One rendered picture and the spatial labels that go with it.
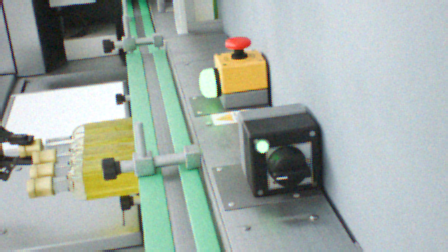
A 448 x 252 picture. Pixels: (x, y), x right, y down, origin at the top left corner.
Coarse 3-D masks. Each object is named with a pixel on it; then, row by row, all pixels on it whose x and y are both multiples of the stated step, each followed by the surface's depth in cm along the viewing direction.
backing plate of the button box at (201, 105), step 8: (200, 96) 115; (192, 104) 112; (200, 104) 112; (208, 104) 111; (216, 104) 111; (264, 104) 109; (200, 112) 108; (208, 112) 108; (216, 112) 108; (224, 112) 108
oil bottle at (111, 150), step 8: (112, 144) 133; (120, 144) 133; (128, 144) 132; (80, 152) 131; (88, 152) 131; (96, 152) 130; (104, 152) 130; (112, 152) 130; (120, 152) 129; (128, 152) 129; (72, 160) 129; (80, 160) 128
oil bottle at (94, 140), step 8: (88, 136) 137; (96, 136) 137; (104, 136) 137; (112, 136) 136; (120, 136) 136; (128, 136) 136; (72, 144) 136; (80, 144) 134; (88, 144) 134; (96, 144) 134; (104, 144) 134; (72, 152) 134
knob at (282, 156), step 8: (280, 152) 80; (288, 152) 79; (296, 152) 79; (272, 160) 80; (280, 160) 79; (288, 160) 79; (296, 160) 79; (304, 160) 79; (272, 168) 79; (280, 168) 79; (288, 168) 79; (296, 168) 79; (304, 168) 79; (272, 176) 80; (280, 176) 78; (288, 176) 78; (296, 176) 78; (304, 176) 78; (280, 184) 80; (288, 184) 80; (296, 184) 80
